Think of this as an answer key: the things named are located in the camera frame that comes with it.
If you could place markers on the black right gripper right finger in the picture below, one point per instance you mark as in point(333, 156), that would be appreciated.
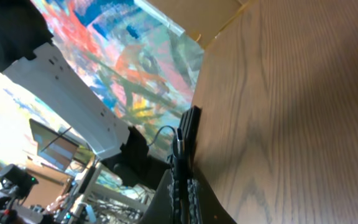
point(204, 206)

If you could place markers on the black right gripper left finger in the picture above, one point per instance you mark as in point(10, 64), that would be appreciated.
point(164, 207)

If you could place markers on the Galaxy S25 smartphone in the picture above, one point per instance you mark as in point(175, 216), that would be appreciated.
point(189, 123)

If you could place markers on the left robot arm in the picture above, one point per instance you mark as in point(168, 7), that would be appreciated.
point(29, 58)

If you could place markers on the colourful abstract wall painting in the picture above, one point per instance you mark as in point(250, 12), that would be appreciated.
point(143, 70)

